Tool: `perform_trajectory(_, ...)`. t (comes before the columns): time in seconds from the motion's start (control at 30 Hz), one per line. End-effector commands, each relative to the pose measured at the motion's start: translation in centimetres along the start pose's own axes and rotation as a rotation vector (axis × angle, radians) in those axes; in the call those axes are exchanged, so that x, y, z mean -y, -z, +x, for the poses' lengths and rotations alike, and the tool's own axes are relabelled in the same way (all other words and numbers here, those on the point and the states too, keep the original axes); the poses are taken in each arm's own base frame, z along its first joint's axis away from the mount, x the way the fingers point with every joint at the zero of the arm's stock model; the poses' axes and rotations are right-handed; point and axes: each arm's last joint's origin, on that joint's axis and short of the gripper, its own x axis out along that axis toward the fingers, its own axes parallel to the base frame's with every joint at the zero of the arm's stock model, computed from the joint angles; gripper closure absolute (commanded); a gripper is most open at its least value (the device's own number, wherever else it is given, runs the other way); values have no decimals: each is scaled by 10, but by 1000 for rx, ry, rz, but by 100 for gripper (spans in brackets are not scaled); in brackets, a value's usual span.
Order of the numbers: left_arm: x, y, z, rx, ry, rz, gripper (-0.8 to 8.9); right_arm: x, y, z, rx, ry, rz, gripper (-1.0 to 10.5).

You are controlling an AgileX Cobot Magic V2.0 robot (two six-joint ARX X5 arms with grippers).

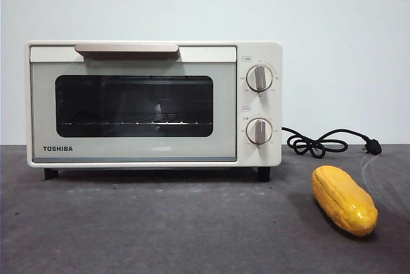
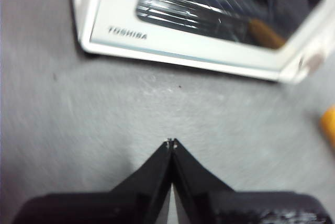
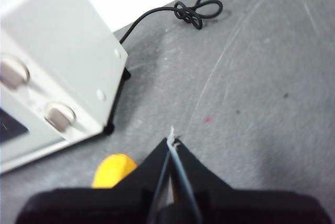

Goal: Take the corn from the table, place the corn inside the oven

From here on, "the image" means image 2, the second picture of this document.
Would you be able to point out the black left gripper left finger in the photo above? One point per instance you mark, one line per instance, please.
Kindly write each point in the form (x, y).
(125, 203)

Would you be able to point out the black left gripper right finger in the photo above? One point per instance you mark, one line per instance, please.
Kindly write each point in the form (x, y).
(222, 205)

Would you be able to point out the yellow corn cob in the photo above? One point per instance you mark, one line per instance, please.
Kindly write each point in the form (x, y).
(329, 127)

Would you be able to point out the beige oven control knob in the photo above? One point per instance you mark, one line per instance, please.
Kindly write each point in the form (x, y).
(312, 62)

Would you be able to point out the cream white Toshiba toaster oven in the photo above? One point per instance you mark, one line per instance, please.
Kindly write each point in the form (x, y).
(86, 12)

